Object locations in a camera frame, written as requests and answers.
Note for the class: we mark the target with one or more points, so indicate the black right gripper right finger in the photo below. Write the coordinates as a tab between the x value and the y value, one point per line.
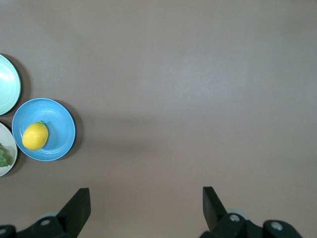
215	215

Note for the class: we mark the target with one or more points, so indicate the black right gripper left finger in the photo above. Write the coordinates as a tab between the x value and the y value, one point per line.
71	215

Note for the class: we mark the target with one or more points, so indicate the yellow lemon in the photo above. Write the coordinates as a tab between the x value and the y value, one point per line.
34	136

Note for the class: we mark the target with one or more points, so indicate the green lettuce leaf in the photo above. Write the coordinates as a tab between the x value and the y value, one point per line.
3	158

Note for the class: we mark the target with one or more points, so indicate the blue plate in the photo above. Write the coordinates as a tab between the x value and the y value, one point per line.
59	124

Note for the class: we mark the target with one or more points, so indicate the beige plate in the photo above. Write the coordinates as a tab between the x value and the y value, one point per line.
6	134

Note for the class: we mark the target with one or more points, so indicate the green plate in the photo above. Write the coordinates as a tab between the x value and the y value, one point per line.
7	84

